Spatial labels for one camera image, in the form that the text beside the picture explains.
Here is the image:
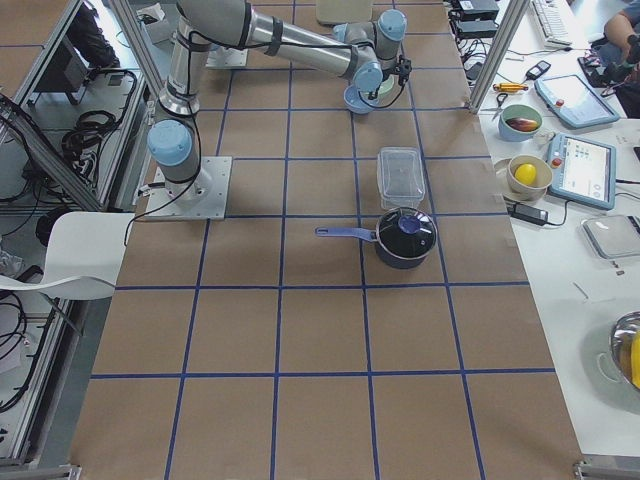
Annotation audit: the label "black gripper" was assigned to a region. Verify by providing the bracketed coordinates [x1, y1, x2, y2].
[368, 55, 412, 98]

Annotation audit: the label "green bowl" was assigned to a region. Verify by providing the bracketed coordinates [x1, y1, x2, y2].
[377, 76, 395, 101]

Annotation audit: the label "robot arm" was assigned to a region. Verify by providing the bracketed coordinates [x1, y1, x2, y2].
[147, 1, 411, 202]

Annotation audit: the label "blue bowl with fruit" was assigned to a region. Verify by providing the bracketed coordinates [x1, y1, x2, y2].
[498, 104, 542, 142]

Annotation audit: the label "beige bowl with lemon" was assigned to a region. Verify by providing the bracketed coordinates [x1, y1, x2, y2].
[494, 155, 553, 201]

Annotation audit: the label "steel bowl with fruit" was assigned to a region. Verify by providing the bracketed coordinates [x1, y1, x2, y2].
[609, 311, 639, 392]

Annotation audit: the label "clear plastic lidded container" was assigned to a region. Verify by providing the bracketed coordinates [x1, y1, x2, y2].
[377, 147, 425, 210]

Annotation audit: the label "scissors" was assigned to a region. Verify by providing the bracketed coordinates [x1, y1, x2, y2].
[493, 92, 509, 119]

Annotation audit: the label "dark blue saucepan with lid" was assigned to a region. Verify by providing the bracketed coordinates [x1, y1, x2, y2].
[315, 207, 438, 269]

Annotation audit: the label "blue teach pendant far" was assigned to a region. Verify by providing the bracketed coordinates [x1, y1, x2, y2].
[534, 74, 620, 129]

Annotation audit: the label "blue teach pendant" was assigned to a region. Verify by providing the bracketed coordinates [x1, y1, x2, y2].
[547, 133, 617, 211]
[534, 74, 620, 129]

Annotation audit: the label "black power adapter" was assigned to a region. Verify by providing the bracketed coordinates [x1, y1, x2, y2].
[507, 202, 548, 226]

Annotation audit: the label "blue teach pendant near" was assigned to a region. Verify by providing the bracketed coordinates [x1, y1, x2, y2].
[547, 133, 617, 211]

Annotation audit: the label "grey digital scale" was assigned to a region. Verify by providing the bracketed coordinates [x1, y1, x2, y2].
[581, 215, 639, 259]

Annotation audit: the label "white chair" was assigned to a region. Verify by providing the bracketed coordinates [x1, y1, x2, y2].
[1, 212, 134, 301]

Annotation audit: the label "orange handled tool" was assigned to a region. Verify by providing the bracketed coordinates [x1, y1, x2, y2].
[492, 82, 529, 94]

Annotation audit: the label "aluminium frame post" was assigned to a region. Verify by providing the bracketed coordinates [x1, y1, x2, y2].
[468, 0, 529, 114]

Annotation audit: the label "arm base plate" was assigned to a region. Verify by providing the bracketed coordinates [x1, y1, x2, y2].
[145, 156, 232, 221]
[206, 46, 248, 70]

